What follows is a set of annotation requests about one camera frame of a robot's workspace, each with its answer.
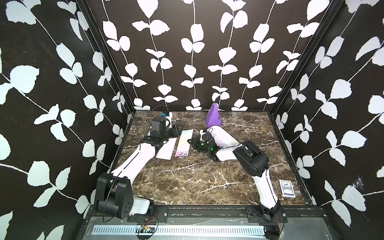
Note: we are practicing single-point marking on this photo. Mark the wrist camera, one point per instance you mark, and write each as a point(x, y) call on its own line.
point(162, 123)
point(206, 136)

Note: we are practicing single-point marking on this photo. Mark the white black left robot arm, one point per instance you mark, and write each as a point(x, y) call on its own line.
point(114, 196)

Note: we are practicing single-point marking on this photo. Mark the purple plastic object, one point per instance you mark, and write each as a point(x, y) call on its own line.
point(213, 118)

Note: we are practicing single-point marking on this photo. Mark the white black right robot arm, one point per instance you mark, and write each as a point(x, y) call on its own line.
point(255, 163)

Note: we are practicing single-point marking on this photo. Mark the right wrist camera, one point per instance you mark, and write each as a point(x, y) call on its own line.
point(206, 136)

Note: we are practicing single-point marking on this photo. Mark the blue playing card deck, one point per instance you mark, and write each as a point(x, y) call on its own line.
point(287, 189)

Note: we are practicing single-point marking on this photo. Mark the purple sticker sheet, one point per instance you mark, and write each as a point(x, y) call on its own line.
point(183, 145)

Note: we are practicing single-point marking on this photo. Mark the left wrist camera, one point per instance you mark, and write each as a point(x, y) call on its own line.
point(162, 123)

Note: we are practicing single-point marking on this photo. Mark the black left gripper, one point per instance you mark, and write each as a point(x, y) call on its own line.
point(176, 133)

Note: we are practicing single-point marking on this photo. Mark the small electronics board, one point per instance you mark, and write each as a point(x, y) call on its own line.
point(146, 229)

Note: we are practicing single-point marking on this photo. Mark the white perforated cable duct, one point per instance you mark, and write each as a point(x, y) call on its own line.
point(182, 230)

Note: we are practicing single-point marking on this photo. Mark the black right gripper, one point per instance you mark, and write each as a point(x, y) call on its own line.
point(195, 142)

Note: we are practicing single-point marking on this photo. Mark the white plastic storage box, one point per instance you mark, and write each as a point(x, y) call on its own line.
point(221, 138)

